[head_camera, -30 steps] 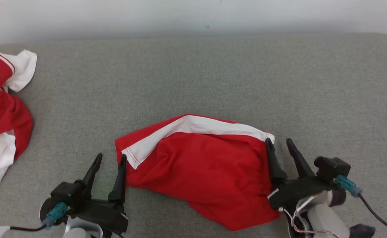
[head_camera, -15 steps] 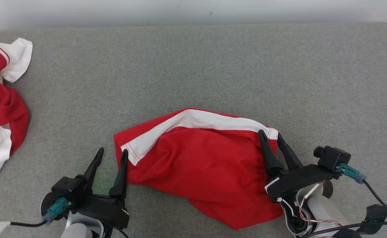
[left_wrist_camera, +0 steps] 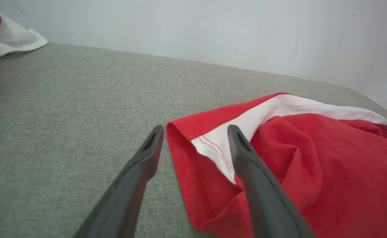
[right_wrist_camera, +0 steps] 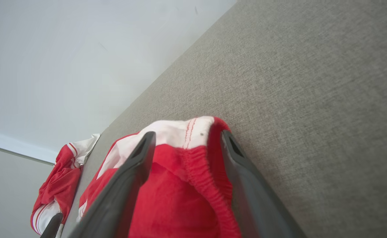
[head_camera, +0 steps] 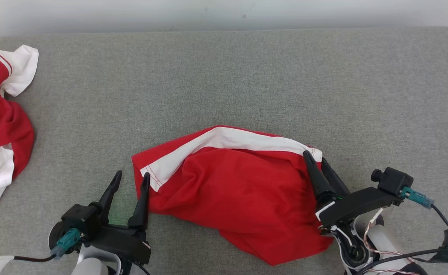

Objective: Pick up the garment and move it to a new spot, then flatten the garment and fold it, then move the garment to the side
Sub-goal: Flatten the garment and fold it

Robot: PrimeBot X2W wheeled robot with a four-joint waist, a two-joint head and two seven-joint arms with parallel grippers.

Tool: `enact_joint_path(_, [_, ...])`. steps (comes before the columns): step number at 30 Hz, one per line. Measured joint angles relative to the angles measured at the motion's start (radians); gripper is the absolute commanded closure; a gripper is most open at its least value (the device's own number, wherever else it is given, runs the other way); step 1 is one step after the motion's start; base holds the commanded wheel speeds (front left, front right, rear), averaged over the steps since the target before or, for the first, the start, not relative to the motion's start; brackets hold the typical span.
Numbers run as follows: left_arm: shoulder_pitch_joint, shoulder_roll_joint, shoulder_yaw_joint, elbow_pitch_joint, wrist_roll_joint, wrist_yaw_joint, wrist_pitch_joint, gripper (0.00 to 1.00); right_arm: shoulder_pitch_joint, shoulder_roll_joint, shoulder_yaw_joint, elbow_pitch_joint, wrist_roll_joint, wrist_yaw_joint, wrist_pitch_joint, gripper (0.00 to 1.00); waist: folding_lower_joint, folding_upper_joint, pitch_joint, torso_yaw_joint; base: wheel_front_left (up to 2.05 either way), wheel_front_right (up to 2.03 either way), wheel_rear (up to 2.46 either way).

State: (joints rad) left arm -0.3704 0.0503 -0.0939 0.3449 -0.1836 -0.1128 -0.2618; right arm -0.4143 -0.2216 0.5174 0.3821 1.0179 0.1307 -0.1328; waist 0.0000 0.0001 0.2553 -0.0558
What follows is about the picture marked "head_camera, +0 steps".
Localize red shorts with white stripe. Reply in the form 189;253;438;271
131;125;334;266

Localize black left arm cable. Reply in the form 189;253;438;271
0;254;56;269

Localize teal camera cable connector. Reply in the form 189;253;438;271
400;186;435;209
50;228;81;260

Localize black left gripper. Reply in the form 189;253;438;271
91;171;152;265

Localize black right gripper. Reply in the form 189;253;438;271
303;150;400;230

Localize teal left camera cable connector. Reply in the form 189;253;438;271
50;228;81;260

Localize red and white jersey shirt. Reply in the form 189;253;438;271
0;45;39;217

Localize teal right camera cable connector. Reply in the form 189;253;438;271
400;186;435;209

